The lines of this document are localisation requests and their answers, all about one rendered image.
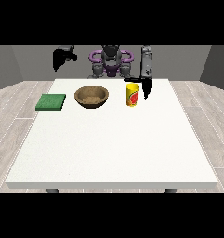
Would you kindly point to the green square pad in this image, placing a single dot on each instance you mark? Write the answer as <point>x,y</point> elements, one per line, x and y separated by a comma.
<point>50,102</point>

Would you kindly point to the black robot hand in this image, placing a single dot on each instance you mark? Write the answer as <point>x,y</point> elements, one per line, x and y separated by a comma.
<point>146,85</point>
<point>60,59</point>

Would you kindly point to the grey robot trunk purple rings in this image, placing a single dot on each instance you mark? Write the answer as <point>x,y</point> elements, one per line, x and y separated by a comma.
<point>109,62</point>

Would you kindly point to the yellow cup with melon print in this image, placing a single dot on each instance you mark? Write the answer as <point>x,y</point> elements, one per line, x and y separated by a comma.
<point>132,95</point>

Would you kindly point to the brown wooden bowl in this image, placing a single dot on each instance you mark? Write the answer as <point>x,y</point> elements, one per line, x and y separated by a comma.
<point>91,96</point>

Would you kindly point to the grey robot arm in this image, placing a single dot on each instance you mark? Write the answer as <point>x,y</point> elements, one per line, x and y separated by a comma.
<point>146,62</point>
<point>67,47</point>

